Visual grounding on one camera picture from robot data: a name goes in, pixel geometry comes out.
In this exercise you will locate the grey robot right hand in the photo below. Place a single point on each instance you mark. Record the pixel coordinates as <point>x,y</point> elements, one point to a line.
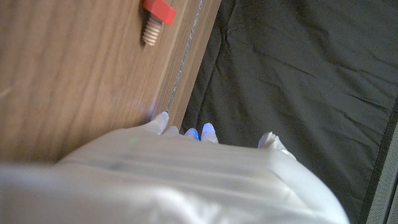
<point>155,186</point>

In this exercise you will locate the red-headed wooden screw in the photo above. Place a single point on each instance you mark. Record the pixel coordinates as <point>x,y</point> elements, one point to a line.
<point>158,15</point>

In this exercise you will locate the black backdrop curtain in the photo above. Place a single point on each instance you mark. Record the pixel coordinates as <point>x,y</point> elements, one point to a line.
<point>295,77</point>

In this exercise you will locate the large wooden board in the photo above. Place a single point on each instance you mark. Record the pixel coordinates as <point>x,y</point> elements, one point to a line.
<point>183,59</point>

